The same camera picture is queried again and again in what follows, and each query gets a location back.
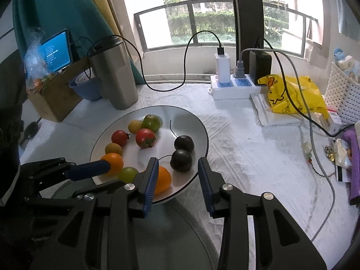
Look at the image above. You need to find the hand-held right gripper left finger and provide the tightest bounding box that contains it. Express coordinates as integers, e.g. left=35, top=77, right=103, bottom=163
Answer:
left=29, top=157, right=160, bottom=270

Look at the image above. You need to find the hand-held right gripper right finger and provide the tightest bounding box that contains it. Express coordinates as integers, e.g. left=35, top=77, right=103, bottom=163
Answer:
left=198, top=157, right=328, bottom=270

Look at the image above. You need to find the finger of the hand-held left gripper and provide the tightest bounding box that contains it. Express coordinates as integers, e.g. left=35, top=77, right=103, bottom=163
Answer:
left=20, top=157, right=77, bottom=178
left=27, top=160, right=111, bottom=193

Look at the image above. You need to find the orange tomato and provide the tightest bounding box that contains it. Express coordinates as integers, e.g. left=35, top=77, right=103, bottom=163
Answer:
left=141, top=165, right=172, bottom=197

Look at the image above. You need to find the green tomato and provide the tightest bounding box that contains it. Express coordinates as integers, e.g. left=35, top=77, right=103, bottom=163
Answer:
left=141, top=114, right=161, bottom=133
left=117, top=167, right=139, bottom=184

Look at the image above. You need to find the small orange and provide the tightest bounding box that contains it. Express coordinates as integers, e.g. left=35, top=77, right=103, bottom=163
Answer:
left=100, top=153, right=124, bottom=176

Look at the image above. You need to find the dark plum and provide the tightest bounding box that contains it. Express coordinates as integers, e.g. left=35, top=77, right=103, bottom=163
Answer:
left=169, top=120, right=195, bottom=152
left=158, top=149, right=193, bottom=173

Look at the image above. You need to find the large red tomato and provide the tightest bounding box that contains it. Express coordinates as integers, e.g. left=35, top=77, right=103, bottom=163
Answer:
left=135, top=128, right=157, bottom=149

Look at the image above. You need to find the white plate with dark rim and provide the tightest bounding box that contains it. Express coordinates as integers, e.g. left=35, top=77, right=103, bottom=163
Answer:
left=89, top=105, right=209, bottom=205

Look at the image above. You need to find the small black object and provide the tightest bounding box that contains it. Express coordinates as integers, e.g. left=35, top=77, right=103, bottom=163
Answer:
left=22, top=121, right=42, bottom=142

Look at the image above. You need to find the small red cherry tomato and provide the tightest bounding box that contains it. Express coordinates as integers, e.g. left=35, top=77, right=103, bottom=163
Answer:
left=111, top=130, right=130, bottom=147

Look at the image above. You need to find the small yellow fruit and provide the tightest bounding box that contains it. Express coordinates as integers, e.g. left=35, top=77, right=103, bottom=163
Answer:
left=128, top=119, right=143, bottom=134

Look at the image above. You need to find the cardboard box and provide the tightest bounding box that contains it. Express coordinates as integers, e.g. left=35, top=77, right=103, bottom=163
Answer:
left=27, top=56, right=95, bottom=123

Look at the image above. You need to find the blue bowl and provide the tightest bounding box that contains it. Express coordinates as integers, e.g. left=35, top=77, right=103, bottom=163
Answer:
left=68, top=73, right=103, bottom=102

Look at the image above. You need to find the white flat package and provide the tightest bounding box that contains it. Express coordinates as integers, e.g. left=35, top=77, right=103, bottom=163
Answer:
left=250, top=92, right=311, bottom=127

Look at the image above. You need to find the white power strip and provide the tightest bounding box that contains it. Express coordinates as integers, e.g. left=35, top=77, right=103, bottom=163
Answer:
left=209, top=74, right=263, bottom=101

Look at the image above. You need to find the stainless steel tumbler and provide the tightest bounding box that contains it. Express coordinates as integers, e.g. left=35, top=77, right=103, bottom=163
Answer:
left=88, top=36, right=139, bottom=110

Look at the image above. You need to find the clear plastic bag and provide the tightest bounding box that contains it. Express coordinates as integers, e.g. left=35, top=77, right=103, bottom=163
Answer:
left=24, top=27, right=61, bottom=94

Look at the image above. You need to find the yellow plastic bag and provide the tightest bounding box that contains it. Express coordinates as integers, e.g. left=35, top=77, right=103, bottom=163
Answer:
left=258, top=74, right=329, bottom=119

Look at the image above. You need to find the tablet with blue screen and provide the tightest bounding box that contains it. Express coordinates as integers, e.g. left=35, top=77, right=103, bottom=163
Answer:
left=39, top=29, right=74, bottom=74

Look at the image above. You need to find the white charger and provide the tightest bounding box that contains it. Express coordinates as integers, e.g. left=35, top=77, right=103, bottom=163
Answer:
left=215, top=53, right=232, bottom=84

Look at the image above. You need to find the metal key charm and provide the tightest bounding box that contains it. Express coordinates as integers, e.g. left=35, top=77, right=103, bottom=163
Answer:
left=323, top=145, right=336, bottom=162

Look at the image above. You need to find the black power adapter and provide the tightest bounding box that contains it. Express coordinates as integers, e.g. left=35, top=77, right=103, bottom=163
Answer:
left=249, top=51, right=273, bottom=85

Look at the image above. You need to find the small white box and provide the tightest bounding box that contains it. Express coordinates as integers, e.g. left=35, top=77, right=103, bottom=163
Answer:
left=313, top=112, right=343, bottom=133

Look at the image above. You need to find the white card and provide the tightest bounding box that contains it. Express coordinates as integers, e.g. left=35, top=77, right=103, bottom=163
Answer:
left=335, top=166, right=352, bottom=183

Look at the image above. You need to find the printed packet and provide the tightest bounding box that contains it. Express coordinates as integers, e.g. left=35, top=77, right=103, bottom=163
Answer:
left=337, top=56, right=360, bottom=80
left=333, top=138, right=353, bottom=170

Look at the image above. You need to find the purple cloth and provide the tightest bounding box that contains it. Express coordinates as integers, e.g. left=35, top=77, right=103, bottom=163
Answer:
left=341, top=129, right=360, bottom=206

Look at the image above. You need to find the teal curtain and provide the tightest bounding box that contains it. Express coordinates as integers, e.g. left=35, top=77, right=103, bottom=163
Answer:
left=13, top=0, right=144, bottom=86

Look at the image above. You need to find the white perforated basket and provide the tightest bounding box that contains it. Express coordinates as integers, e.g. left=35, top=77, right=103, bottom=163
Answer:
left=323, top=62, right=360, bottom=126

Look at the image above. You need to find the yellow curtain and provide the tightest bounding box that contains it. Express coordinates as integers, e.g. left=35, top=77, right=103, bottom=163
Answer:
left=81, top=0, right=141, bottom=61

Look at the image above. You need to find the balcony railing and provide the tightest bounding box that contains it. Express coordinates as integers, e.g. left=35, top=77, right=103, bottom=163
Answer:
left=133, top=0, right=320, bottom=59

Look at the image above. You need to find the bead bracelet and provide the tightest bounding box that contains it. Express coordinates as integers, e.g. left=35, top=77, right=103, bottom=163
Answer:
left=301, top=142, right=338, bottom=178

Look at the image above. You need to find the grey power cable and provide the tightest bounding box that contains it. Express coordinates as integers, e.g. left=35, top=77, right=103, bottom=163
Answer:
left=232, top=48, right=336, bottom=232

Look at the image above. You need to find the black charging cable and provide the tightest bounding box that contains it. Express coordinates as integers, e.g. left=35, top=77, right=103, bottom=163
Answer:
left=69, top=29, right=225, bottom=92

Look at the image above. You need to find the black adapter cable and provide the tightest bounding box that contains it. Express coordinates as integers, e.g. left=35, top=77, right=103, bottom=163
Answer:
left=254, top=35, right=358, bottom=138

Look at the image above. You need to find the black window post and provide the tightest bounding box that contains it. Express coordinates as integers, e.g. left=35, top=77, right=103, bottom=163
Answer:
left=229, top=0, right=266, bottom=76

